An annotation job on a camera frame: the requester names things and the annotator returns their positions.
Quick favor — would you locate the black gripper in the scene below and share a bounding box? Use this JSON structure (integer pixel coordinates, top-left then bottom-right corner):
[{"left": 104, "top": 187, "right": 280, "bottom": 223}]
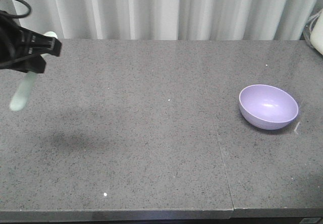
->
[{"left": 1, "top": 10, "right": 62, "bottom": 74}]

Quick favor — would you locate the mint green plastic spoon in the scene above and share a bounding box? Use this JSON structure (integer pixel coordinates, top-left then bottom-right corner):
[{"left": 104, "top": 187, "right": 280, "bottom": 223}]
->
[{"left": 9, "top": 31, "right": 59, "bottom": 112}]

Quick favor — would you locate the purple plastic bowl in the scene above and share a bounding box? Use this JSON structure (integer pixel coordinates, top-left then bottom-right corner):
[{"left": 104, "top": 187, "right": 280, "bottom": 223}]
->
[{"left": 239, "top": 84, "right": 299, "bottom": 130}]

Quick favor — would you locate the white pleated curtain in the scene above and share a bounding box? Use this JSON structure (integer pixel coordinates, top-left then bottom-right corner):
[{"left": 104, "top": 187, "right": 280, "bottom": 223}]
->
[{"left": 20, "top": 0, "right": 322, "bottom": 40}]

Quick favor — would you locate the white rice cooker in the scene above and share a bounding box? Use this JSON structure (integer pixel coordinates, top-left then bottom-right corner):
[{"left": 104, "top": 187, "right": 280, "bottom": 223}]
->
[{"left": 310, "top": 12, "right": 323, "bottom": 54}]

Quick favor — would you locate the black cable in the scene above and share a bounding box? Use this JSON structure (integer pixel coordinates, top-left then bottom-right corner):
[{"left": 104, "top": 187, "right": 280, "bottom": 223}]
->
[{"left": 0, "top": 0, "right": 32, "bottom": 19}]

